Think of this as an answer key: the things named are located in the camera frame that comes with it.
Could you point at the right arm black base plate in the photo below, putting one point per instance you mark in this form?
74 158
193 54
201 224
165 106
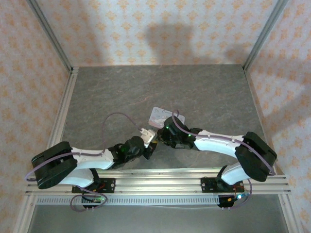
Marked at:
206 185

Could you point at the aluminium table side rail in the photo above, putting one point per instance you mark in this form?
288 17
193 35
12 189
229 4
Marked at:
255 102
62 106

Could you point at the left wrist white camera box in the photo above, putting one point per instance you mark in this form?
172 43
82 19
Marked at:
148 137

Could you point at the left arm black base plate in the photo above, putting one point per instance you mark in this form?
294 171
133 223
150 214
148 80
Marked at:
109 185

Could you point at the cartoon print tin box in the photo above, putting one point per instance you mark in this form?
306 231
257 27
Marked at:
158 116

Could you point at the aluminium mounting rail beam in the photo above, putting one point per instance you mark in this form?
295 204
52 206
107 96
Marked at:
158 183

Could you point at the aluminium frame post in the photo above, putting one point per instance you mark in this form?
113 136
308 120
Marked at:
52 36
263 36

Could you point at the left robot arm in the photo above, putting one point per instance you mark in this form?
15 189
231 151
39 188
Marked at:
92 159

